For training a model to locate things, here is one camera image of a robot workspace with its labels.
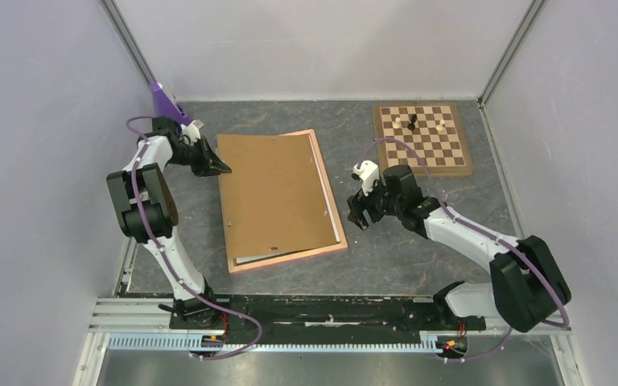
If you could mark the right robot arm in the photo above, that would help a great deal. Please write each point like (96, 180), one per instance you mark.
(526, 285)

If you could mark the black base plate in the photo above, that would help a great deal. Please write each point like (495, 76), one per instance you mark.
(317, 319)

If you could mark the purple plastic wedge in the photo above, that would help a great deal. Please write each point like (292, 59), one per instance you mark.
(166, 106)

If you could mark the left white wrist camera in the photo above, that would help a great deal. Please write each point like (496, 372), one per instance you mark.
(192, 131)

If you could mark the wooden chessboard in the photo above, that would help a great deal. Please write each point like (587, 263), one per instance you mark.
(445, 153)

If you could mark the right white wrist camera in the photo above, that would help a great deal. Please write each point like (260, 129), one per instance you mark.
(367, 172)

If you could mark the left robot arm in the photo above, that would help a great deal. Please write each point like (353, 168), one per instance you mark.
(146, 212)

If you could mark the aluminium rail frame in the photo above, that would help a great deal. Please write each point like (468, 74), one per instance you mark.
(130, 343)

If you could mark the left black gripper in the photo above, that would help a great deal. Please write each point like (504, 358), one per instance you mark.
(208, 155)

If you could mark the colourful printed photo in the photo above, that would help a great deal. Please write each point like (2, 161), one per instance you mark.
(330, 213)

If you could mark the wooden picture frame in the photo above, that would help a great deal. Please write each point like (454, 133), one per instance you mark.
(341, 234)

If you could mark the brown cardboard backing board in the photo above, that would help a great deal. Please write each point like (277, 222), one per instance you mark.
(277, 197)

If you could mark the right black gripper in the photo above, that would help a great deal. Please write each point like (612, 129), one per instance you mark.
(357, 207)

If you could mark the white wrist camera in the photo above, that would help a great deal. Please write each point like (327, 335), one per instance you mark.
(192, 131)
(367, 172)

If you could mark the black chess piece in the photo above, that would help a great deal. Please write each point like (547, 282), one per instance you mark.
(412, 122)

